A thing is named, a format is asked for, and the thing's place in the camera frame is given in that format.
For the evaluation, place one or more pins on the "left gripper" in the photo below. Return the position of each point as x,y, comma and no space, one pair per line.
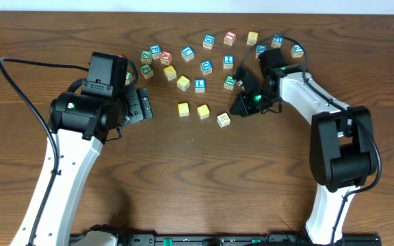
140,104

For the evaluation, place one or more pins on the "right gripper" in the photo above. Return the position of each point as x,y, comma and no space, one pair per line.
249,100

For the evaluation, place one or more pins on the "green R block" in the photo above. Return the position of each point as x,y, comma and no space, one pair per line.
223,120

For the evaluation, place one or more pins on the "yellow C block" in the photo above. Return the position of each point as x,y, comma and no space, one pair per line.
183,109

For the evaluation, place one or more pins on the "blue L block front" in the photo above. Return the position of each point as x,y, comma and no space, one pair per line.
200,85

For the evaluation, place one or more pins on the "blue l block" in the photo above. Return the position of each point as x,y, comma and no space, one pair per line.
200,85
228,61

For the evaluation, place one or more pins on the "yellow O block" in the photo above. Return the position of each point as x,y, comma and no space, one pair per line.
203,111

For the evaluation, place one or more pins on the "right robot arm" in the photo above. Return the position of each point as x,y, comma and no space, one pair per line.
344,158

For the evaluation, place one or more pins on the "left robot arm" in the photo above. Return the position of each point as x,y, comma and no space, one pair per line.
79,127

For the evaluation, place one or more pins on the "green B block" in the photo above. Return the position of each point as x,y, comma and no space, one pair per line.
229,83

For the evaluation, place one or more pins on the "green 7 block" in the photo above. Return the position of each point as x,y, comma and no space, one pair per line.
129,78

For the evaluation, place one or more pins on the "green J block left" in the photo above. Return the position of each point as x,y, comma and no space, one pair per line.
147,71

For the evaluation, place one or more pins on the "blue L block middle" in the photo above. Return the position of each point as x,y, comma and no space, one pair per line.
228,61

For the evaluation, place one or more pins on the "yellow K block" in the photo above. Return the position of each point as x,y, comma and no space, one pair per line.
170,72

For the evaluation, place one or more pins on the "yellow block near L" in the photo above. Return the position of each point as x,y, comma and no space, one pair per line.
183,83

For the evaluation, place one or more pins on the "blue D block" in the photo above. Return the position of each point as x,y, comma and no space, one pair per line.
206,67

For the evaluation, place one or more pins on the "green Z block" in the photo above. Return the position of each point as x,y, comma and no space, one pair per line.
146,57

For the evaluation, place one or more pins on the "blue X block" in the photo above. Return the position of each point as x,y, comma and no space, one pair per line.
260,49

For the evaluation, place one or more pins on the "blue P block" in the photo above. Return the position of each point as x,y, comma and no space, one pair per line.
155,51

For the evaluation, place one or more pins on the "red I block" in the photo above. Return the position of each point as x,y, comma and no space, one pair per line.
229,38

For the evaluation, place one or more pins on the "yellow S block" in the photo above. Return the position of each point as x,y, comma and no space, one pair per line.
252,38

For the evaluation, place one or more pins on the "blue H block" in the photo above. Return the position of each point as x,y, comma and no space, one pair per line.
277,41

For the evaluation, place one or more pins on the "blue Q block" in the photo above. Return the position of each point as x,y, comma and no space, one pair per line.
208,41

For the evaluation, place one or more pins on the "blue two block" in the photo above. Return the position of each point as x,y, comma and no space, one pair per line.
297,51

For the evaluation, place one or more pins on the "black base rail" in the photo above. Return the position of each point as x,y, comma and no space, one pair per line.
104,235

